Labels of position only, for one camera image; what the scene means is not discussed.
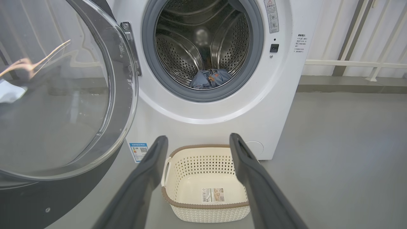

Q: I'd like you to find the white metal railing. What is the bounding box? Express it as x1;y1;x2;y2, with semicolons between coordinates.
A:
304;0;407;82

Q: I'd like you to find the cream basket with brown rim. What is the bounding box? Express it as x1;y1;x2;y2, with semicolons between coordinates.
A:
161;144;252;223

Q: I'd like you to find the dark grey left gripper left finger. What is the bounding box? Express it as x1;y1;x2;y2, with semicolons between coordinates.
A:
92;135;168;229

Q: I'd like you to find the blue energy label sticker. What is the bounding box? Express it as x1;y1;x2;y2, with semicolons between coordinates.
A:
129;142;148;163

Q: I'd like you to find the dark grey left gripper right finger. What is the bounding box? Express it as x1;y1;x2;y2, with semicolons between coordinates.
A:
229;133;308;229

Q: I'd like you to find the perforated steel drum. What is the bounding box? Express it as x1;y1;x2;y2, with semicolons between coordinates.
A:
155;0;251;90

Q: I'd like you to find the grey rubber door gasket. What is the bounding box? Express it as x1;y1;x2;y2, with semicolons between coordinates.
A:
141;0;264;102

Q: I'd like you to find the metal door hinge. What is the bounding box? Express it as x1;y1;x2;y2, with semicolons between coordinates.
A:
120;22;142;77

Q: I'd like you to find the grey warning sticker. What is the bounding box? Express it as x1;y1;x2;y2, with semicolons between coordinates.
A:
264;0;279;34

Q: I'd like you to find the round white filter cover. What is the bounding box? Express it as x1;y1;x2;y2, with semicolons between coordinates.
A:
245;141;264;156

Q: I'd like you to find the printed text label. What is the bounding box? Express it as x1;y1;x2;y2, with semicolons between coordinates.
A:
293;33;307;53

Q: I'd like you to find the black rimmed glass washer door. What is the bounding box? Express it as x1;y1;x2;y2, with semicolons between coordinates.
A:
0;0;139;229

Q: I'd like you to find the white washing machine body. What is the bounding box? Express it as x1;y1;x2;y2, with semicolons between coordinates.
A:
107;0;325;163

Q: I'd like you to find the paper product label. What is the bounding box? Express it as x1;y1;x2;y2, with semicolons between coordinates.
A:
202;187;225;203

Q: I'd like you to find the blue cartoon print garment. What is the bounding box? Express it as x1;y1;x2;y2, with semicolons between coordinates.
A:
189;68;233;89

